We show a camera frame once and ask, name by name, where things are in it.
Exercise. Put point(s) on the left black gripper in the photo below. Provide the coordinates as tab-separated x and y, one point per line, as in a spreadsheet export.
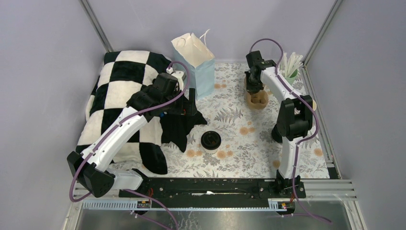
186	108

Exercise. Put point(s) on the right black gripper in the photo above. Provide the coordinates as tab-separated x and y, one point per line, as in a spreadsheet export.
250	88

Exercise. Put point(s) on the brown cardboard cup carrier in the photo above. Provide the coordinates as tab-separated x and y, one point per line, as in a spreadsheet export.
256	101

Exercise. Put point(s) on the black plastic cup lid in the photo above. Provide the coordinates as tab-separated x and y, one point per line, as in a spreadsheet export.
211	140

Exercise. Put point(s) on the white paper coffee cup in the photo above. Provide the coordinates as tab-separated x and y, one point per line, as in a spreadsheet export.
211	151

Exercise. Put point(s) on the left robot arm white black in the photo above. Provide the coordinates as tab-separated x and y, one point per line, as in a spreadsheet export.
90	167

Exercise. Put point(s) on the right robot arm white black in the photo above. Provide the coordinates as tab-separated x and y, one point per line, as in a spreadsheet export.
295	118

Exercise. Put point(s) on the green straw holder cup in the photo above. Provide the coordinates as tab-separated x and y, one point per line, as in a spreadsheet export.
292	77

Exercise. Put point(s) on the white wrapped straws bundle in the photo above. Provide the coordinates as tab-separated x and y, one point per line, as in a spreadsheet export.
289	64

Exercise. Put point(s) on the black t-shirt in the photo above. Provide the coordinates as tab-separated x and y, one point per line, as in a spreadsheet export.
176	128

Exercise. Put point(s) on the light blue paper bag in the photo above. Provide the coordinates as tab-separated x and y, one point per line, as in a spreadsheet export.
192	51

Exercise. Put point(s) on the stack of white paper cups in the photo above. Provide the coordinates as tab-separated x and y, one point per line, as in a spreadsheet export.
314	105

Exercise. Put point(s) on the black white checkered blanket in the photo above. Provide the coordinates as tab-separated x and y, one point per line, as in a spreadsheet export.
123	74

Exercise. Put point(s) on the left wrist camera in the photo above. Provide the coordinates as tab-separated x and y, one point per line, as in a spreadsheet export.
180	76

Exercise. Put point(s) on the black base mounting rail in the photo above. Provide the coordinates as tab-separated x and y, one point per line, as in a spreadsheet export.
215	192

